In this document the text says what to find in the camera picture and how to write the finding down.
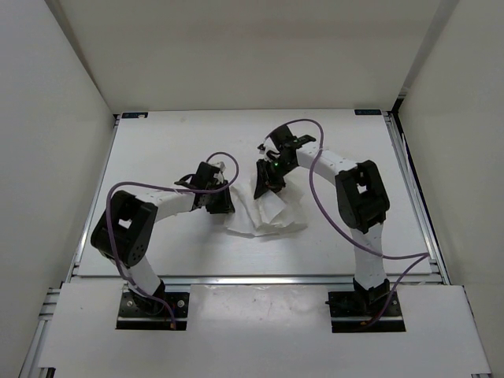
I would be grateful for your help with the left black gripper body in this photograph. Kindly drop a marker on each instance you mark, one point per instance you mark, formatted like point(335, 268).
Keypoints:
point(217, 184)

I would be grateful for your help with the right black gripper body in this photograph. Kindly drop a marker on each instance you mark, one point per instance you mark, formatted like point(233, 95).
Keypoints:
point(279, 168)

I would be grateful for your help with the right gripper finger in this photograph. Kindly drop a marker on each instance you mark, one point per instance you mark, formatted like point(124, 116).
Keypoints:
point(263, 178)
point(276, 186)

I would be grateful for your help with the white pleated skirt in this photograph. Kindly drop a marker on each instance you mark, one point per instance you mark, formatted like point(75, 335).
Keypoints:
point(271, 214)

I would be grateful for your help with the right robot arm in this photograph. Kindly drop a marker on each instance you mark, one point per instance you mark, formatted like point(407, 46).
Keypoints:
point(361, 197)

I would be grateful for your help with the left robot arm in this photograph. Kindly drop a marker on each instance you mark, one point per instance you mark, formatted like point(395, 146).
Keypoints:
point(123, 232)

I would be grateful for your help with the right blue label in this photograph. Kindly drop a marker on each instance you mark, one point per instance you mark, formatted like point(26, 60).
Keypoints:
point(368, 112)

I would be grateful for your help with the blue label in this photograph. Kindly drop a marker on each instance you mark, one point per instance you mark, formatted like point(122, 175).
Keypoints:
point(368, 112)
point(134, 115)

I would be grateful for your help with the left blue label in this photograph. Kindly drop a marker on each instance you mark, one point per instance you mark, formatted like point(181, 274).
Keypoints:
point(134, 115)

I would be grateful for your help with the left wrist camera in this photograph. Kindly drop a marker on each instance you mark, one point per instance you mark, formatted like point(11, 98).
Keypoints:
point(220, 165)

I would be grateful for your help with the front aluminium rail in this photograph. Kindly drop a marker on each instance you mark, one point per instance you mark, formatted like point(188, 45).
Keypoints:
point(262, 280)

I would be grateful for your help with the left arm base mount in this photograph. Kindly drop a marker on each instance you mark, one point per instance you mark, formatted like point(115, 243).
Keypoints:
point(139, 313)

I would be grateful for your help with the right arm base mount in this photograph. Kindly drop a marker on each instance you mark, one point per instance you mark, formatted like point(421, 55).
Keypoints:
point(377, 309)

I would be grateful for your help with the left aluminium frame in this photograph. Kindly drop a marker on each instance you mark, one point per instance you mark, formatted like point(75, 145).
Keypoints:
point(30, 367)

